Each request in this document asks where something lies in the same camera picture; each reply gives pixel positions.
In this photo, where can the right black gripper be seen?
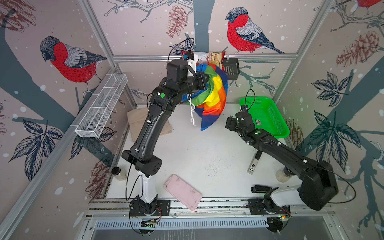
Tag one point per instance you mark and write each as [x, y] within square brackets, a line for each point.
[232, 122]

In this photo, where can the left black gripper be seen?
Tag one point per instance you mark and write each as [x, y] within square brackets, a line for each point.
[201, 81]

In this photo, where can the multicoloured shorts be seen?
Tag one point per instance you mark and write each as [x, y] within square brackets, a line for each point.
[210, 103]

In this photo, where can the beige shorts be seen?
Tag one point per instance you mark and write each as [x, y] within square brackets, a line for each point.
[136, 120]

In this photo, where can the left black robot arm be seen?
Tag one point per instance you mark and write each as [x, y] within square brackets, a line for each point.
[181, 80]

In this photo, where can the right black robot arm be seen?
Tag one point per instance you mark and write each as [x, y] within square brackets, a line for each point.
[319, 185]

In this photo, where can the green plastic basket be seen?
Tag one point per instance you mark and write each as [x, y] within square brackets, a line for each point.
[266, 115]

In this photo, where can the red cassava chips bag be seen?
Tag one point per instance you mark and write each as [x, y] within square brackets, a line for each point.
[205, 58]

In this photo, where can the white round cup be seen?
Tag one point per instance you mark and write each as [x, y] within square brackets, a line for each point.
[284, 174]

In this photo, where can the small black device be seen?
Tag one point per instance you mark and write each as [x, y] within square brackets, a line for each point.
[260, 189]

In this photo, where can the pink plastic tray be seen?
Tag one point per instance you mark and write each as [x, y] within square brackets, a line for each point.
[183, 192]

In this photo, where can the small bottle left side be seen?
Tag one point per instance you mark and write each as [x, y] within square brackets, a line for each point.
[119, 173]

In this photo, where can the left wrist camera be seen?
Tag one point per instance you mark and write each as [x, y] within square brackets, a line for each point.
[190, 60]

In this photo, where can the black wire wall basket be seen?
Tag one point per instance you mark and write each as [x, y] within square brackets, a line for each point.
[231, 68]

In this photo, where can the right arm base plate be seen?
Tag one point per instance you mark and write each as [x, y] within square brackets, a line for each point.
[261, 206]

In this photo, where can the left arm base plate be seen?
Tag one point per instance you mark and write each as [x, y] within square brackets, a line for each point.
[139, 208]

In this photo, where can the white wire wall basket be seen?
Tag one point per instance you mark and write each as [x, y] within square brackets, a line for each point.
[96, 118]

